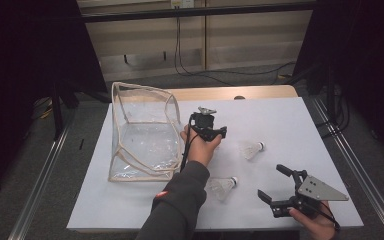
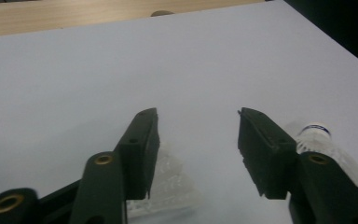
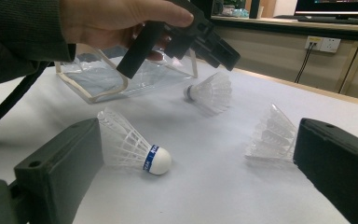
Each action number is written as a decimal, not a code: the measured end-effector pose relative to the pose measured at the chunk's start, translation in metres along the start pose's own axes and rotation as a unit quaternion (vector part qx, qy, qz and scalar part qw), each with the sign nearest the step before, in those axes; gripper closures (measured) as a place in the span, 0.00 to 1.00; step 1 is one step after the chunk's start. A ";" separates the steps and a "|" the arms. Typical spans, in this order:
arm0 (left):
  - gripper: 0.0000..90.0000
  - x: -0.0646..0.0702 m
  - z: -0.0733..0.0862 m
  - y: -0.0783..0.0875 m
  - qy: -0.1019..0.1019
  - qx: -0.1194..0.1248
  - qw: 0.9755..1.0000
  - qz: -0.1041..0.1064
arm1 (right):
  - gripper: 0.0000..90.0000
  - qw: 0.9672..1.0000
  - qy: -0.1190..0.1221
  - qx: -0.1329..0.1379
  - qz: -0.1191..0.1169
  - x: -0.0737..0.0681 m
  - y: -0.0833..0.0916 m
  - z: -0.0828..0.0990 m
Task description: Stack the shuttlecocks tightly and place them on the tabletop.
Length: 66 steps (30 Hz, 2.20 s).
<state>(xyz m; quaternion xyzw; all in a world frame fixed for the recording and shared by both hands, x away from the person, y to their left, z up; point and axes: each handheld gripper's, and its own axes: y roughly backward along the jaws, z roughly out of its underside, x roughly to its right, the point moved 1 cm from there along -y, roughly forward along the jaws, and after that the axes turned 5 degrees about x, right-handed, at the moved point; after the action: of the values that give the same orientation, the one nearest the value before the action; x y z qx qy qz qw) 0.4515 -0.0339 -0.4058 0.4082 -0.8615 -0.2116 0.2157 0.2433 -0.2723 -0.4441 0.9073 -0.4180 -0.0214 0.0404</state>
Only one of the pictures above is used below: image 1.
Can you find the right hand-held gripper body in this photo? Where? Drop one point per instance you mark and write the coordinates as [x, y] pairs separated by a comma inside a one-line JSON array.
[[316, 189]]

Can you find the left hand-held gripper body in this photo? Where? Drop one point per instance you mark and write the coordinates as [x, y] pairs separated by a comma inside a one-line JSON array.
[[202, 123]]

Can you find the white shuttlecock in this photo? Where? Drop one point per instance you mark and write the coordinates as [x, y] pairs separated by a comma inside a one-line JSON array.
[[225, 186], [251, 149]]

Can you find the clear plastic bag beige trim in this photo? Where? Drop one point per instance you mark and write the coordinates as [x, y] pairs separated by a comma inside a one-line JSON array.
[[146, 146]]

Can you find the person's left hand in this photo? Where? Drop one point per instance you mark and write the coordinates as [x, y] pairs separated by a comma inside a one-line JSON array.
[[198, 150]]

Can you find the person's right hand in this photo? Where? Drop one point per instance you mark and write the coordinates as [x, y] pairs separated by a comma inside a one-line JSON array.
[[316, 228]]

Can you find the dark table grommet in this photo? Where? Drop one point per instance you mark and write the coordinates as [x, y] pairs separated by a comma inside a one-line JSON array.
[[239, 97]]

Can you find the white table sheet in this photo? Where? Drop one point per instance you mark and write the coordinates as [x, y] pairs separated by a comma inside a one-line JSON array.
[[263, 116]]

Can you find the light wooden cabinet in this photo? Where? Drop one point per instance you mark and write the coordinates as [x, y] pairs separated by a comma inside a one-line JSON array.
[[246, 36]]

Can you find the black horizontal bar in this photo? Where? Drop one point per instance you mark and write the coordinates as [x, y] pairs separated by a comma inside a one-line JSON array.
[[196, 12]]

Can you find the small black stick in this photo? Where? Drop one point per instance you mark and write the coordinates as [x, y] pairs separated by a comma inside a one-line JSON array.
[[81, 144]]

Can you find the black curtain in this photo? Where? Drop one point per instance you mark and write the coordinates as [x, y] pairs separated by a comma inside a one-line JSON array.
[[373, 50], [13, 66]]

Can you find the metal floor rail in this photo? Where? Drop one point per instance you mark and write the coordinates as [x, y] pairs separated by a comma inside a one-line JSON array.
[[40, 186], [360, 166]]

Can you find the small black cabinet bracket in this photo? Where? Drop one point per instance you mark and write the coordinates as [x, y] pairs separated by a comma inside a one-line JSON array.
[[125, 59], [164, 55]]

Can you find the black stand post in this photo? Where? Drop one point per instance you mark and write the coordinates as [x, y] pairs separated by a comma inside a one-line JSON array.
[[330, 90], [57, 110]]

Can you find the white wall outlet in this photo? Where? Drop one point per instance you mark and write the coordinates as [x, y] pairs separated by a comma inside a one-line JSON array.
[[182, 3]]

